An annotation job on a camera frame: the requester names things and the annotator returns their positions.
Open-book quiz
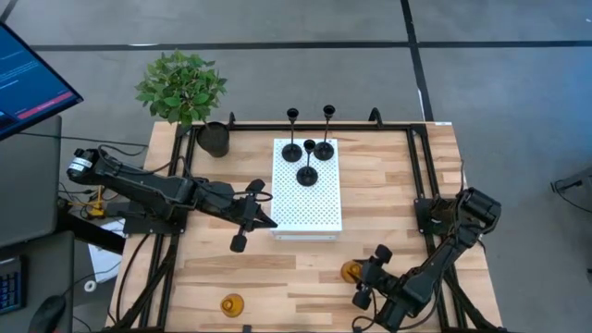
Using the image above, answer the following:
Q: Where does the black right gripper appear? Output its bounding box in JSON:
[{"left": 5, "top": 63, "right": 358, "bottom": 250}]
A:
[{"left": 351, "top": 244, "right": 403, "bottom": 311}]

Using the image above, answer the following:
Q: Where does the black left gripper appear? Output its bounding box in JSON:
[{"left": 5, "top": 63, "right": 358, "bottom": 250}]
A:
[{"left": 216, "top": 179, "right": 278, "bottom": 253}]

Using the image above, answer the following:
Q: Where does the amber glass candle holder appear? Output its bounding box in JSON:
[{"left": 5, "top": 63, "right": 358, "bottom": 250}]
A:
[
  {"left": 339, "top": 259, "right": 364, "bottom": 285},
  {"left": 219, "top": 292, "right": 246, "bottom": 319}
]

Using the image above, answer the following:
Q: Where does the tall black candlestick holder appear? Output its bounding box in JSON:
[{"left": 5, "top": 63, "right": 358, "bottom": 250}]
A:
[
  {"left": 313, "top": 104, "right": 337, "bottom": 163},
  {"left": 280, "top": 107, "right": 304, "bottom": 164},
  {"left": 295, "top": 139, "right": 320, "bottom": 188}
]

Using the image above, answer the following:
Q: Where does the white perforated metal shelf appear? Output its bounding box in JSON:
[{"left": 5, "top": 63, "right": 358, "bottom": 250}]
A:
[{"left": 269, "top": 137, "right": 344, "bottom": 242}]

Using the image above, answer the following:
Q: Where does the green plant in black pot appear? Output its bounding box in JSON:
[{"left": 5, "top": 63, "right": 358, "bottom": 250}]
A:
[{"left": 134, "top": 49, "right": 231, "bottom": 159}]

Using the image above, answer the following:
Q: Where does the white paper sheet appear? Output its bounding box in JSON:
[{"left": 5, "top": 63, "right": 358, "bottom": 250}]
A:
[{"left": 86, "top": 218, "right": 125, "bottom": 285}]

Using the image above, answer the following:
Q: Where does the black computer mouse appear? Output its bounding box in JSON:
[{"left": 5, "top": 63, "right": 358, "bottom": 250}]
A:
[{"left": 27, "top": 294, "right": 68, "bottom": 333}]

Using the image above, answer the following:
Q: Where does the dark grey desk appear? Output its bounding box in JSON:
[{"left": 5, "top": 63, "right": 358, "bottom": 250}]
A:
[{"left": 0, "top": 114, "right": 76, "bottom": 333}]

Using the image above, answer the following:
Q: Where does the black computer keyboard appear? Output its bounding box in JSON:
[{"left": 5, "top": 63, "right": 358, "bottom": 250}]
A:
[{"left": 0, "top": 255, "right": 27, "bottom": 316}]

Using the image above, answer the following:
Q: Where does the computer monitor with blue screen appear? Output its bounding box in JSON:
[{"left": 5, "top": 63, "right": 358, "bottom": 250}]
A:
[{"left": 0, "top": 21, "right": 85, "bottom": 142}]

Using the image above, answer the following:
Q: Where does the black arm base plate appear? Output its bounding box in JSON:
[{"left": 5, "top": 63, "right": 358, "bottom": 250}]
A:
[
  {"left": 413, "top": 197, "right": 483, "bottom": 236},
  {"left": 120, "top": 202, "right": 190, "bottom": 236}
]

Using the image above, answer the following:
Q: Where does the yellow cable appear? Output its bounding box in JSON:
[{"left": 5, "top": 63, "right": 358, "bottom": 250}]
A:
[{"left": 68, "top": 184, "right": 106, "bottom": 219}]

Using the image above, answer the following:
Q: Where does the black floor cable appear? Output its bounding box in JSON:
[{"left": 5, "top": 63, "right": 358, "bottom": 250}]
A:
[{"left": 17, "top": 131, "right": 150, "bottom": 149}]

